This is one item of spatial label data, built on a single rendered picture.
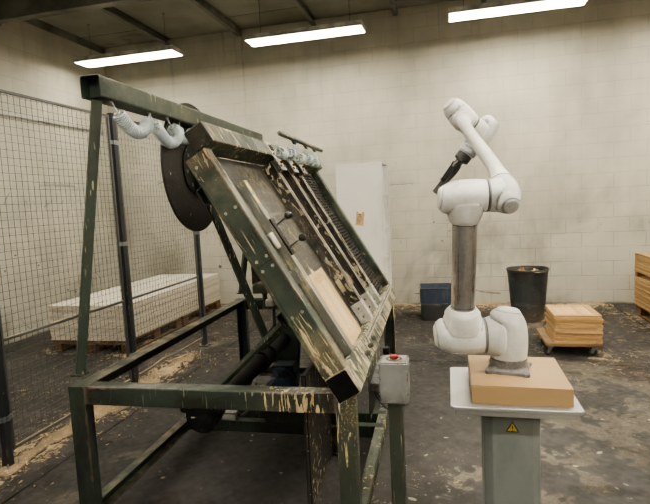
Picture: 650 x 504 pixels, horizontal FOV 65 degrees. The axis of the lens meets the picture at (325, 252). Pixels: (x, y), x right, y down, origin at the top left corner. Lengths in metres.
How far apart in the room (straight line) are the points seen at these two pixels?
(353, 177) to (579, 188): 3.22
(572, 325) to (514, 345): 3.18
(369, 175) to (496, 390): 4.48
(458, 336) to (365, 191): 4.30
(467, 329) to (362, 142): 5.84
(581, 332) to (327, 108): 4.73
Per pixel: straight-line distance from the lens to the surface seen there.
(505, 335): 2.31
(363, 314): 2.97
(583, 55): 8.12
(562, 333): 5.49
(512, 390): 2.26
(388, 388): 2.20
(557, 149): 7.88
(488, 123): 2.64
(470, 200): 2.10
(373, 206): 6.38
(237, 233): 2.21
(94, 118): 2.56
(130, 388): 2.61
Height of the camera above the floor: 1.60
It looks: 6 degrees down
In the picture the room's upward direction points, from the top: 3 degrees counter-clockwise
